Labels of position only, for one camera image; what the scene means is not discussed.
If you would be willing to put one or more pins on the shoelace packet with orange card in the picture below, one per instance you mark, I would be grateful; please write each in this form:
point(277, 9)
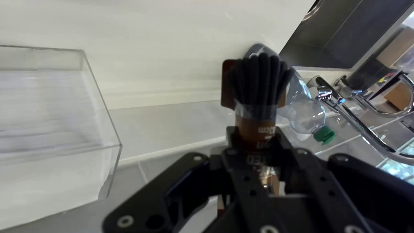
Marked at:
point(258, 86)

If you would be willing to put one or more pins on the clear bottle with green cap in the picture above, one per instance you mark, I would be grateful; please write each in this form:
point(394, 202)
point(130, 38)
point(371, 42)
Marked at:
point(304, 110)

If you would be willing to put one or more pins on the clear plastic box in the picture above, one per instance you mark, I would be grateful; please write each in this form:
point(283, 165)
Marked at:
point(51, 130)

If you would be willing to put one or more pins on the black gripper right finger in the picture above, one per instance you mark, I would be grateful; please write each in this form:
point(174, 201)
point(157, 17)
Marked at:
point(370, 198)

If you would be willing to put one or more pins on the dark grey cabinet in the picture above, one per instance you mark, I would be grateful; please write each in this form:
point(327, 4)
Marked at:
point(344, 30)

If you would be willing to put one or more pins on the brown cardboard box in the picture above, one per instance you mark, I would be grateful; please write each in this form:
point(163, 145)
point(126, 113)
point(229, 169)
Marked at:
point(398, 97)

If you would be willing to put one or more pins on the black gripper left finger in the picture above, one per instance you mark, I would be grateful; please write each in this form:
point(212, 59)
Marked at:
point(172, 195)

